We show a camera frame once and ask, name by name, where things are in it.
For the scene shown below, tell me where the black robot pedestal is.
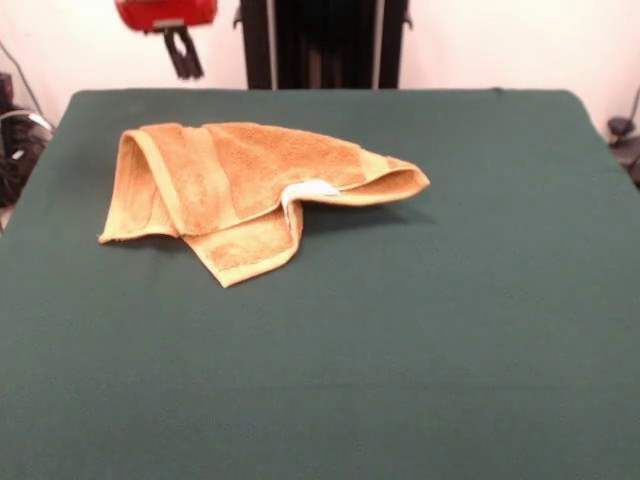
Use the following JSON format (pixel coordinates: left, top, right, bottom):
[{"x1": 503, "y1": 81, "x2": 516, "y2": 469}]
[{"x1": 232, "y1": 0, "x2": 415, "y2": 91}]

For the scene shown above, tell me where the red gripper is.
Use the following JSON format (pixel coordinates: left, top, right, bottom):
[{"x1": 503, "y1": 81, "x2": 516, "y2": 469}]
[{"x1": 114, "y1": 0, "x2": 222, "y2": 80}]

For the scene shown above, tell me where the yellow-orange terry towel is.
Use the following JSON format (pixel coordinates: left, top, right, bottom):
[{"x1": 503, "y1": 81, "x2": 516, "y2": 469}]
[{"x1": 97, "y1": 121, "x2": 432, "y2": 290}]

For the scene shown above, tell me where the dark green table cloth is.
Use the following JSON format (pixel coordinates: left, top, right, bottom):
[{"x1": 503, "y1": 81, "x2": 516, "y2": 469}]
[{"x1": 0, "y1": 87, "x2": 640, "y2": 480}]

